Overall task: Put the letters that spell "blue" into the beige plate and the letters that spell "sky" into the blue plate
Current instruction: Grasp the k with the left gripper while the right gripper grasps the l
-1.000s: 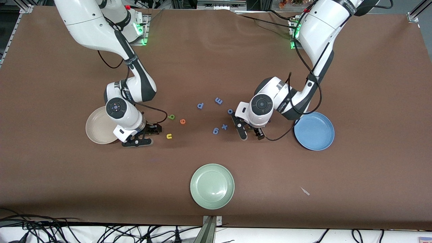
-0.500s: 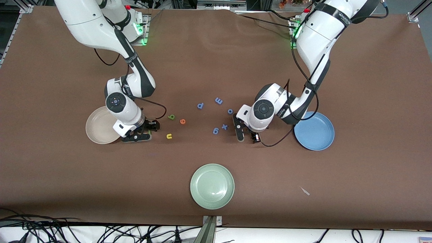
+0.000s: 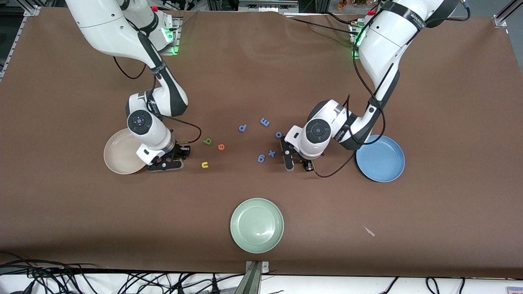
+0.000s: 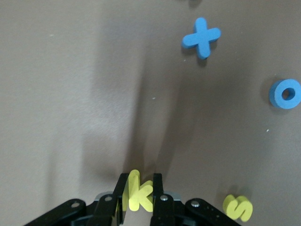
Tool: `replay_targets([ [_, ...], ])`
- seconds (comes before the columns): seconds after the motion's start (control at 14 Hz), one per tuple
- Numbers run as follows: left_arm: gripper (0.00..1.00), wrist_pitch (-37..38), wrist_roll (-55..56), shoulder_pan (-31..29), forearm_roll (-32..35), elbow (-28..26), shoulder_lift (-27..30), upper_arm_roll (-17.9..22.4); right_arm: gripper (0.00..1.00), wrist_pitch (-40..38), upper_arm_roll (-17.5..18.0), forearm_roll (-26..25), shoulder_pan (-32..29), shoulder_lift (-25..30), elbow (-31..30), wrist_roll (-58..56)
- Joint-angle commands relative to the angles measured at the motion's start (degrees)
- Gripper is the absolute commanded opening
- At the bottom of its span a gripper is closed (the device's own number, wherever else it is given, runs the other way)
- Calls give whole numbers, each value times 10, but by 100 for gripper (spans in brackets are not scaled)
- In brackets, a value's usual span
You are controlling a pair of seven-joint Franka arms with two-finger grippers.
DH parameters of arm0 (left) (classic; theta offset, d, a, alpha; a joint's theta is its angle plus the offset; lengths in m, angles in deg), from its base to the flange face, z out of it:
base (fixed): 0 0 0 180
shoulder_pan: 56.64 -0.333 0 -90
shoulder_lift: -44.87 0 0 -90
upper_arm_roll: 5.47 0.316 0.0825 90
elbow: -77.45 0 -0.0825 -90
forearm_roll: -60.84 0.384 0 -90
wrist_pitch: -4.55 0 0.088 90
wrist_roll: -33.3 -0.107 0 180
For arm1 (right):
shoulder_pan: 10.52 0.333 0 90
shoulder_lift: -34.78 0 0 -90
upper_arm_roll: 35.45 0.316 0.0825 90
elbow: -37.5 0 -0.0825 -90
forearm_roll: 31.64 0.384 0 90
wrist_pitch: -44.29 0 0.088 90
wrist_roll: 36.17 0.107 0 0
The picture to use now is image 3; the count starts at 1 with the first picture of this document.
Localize pale green plate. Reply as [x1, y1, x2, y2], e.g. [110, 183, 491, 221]
[230, 198, 285, 254]

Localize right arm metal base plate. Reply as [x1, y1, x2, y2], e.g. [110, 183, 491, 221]
[157, 16, 180, 56]

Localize black base cable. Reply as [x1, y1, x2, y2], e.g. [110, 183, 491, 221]
[282, 16, 358, 36]
[321, 11, 356, 27]

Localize beige plate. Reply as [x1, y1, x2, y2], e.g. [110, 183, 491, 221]
[103, 128, 150, 175]

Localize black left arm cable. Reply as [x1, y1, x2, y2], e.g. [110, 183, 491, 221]
[314, 12, 387, 178]

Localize thin grey base cable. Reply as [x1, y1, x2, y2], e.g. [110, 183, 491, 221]
[174, 10, 200, 32]

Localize blue plate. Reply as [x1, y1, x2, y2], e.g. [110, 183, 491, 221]
[355, 134, 406, 183]

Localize grey metal box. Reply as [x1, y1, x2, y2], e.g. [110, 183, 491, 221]
[238, 0, 299, 13]

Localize aluminium profile bracket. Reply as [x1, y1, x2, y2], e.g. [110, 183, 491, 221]
[235, 261, 270, 294]

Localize orange background objects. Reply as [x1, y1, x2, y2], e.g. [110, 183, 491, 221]
[337, 0, 378, 9]

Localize aluminium table frame rail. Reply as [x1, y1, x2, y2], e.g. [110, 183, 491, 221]
[492, 0, 523, 28]
[0, 5, 41, 80]

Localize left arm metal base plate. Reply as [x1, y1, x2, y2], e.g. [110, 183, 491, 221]
[351, 22, 362, 61]

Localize brown table mat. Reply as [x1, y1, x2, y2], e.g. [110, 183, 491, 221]
[0, 6, 523, 280]

